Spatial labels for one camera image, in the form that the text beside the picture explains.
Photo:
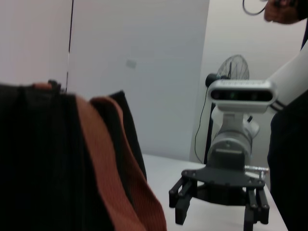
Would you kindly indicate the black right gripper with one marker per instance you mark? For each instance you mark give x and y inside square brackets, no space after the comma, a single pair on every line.
[223,179]

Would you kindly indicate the white sleeved person forearm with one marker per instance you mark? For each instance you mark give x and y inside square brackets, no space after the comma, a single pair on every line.
[291,77]

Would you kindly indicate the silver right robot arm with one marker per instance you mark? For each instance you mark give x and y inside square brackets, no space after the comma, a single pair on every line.
[231,139]

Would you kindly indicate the person hand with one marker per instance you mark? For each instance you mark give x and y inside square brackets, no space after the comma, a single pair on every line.
[281,13]

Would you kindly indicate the white robot neck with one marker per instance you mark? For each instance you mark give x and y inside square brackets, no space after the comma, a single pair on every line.
[231,120]

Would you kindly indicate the silver head depth camera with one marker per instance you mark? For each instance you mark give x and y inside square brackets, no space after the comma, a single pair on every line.
[240,93]

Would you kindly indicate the black pedestal fan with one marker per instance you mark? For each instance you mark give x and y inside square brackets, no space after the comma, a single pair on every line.
[234,68]

